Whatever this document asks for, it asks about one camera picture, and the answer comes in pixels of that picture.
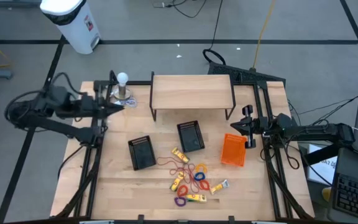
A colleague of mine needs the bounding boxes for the black aluminium table frame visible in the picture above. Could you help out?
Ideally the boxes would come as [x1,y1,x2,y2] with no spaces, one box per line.
[50,70,315,224]

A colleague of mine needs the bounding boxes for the purple coil keychain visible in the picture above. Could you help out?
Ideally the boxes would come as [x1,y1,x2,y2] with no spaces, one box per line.
[174,196,188,208]

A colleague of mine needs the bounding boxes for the grey floor strip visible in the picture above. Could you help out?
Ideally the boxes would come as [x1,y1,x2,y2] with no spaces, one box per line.
[0,0,42,8]

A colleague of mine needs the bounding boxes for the black floor cable with plug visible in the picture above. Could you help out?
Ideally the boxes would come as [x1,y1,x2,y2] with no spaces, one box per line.
[152,0,208,19]

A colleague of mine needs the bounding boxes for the red rubber band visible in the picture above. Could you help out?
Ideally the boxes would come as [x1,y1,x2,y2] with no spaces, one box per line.
[168,167,186,177]

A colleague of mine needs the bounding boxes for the wooden shelf riser black legs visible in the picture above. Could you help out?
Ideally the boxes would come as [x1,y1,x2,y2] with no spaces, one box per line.
[149,70,237,122]

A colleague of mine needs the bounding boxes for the pink coil wristband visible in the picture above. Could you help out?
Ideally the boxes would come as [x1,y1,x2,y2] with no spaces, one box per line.
[181,163,200,194]

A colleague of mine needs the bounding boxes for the black metal bar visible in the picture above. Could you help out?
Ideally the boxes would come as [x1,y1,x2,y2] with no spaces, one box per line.
[303,136,354,166]

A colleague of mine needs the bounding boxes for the thin black floor cable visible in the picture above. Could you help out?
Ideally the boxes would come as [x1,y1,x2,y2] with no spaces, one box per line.
[287,94,358,125]

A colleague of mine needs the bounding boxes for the long black cable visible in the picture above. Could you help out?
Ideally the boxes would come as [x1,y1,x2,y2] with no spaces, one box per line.
[202,0,227,67]

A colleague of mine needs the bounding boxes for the long yellow cable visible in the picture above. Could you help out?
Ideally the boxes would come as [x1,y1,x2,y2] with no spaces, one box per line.
[252,0,276,71]

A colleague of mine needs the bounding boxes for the white lamp cable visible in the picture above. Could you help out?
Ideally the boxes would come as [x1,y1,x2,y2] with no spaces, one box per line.
[116,97,138,109]

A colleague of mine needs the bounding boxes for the white trash bin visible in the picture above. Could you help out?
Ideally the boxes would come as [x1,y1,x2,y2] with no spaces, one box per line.
[39,0,102,55]

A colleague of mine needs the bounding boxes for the grey laptop black keyboard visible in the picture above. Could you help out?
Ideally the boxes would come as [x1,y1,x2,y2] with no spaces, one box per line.
[326,147,358,224]

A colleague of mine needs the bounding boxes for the black looped cable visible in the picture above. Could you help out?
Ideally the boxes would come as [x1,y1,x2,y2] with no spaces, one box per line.
[259,136,301,171]

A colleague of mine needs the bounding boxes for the orange plastic mesh basket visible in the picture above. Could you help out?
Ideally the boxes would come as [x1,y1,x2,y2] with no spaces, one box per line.
[220,133,248,168]

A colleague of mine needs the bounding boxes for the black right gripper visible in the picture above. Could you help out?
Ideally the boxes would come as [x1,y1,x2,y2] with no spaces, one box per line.
[230,105,269,149]

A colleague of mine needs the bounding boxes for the yellow round object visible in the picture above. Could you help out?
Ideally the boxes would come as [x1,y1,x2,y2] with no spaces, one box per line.
[321,186,333,202]

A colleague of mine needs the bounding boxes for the black curved cable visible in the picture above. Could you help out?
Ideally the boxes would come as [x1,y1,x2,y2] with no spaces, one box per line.
[57,143,88,182]

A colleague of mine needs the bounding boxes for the black plastic mesh basket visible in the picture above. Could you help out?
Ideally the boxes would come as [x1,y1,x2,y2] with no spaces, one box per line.
[176,119,206,154]
[127,134,157,171]

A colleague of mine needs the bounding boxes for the white paper sign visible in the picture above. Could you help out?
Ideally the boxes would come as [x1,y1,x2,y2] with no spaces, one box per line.
[306,143,339,187]

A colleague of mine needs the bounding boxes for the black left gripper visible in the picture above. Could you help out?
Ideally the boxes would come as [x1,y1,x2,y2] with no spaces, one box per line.
[79,92,126,119]

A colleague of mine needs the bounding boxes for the white bulb brass lamp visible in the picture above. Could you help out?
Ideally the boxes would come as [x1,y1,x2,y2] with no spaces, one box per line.
[112,72,132,101]

